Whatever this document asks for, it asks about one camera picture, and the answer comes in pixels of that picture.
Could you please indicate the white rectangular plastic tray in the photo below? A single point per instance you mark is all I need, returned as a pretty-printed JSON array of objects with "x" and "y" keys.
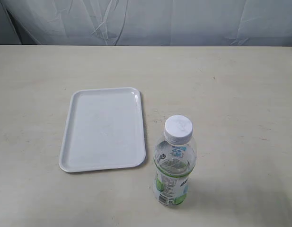
[{"x": 104, "y": 130}]

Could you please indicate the clear plastic bottle white cap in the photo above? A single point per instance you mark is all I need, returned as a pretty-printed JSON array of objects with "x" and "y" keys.
[{"x": 174, "y": 159}]

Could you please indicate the white wrinkled backdrop cloth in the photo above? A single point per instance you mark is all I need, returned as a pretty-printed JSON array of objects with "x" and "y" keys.
[{"x": 147, "y": 22}]

